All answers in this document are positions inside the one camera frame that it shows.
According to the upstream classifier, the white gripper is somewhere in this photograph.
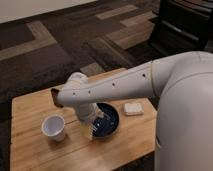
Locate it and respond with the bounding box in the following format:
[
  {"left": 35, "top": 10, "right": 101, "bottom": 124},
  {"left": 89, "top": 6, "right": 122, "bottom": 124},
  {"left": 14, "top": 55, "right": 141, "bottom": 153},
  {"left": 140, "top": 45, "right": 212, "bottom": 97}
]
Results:
[{"left": 74, "top": 103, "right": 111, "bottom": 140}]

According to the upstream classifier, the dark blue ceramic bowl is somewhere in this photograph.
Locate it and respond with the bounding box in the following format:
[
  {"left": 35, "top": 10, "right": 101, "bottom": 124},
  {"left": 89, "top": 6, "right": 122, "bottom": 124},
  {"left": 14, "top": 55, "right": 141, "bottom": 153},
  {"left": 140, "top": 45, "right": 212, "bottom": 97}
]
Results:
[{"left": 93, "top": 103, "right": 119, "bottom": 138}]

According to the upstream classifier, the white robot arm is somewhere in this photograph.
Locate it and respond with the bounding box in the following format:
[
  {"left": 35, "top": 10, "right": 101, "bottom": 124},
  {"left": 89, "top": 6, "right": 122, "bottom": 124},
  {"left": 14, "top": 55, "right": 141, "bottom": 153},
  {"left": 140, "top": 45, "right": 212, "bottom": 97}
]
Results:
[{"left": 58, "top": 51, "right": 213, "bottom": 171}]

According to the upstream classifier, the white sponge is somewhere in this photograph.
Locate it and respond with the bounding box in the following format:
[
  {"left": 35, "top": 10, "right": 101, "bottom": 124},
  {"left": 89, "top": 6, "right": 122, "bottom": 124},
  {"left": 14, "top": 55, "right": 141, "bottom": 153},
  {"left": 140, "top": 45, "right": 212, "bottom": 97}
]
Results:
[{"left": 124, "top": 103, "right": 143, "bottom": 116}]

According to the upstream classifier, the white paper cup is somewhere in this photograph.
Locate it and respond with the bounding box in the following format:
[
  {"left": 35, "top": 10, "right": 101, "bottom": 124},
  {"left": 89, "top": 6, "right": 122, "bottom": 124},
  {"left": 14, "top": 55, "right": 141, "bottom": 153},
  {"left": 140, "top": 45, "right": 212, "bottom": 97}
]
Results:
[{"left": 41, "top": 115, "right": 66, "bottom": 142}]

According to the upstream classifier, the black furniture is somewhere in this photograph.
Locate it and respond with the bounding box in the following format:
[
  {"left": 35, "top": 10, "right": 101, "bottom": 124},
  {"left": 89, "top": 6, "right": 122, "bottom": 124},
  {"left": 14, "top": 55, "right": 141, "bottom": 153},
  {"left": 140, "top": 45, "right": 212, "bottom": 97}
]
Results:
[{"left": 148, "top": 0, "right": 213, "bottom": 53}]

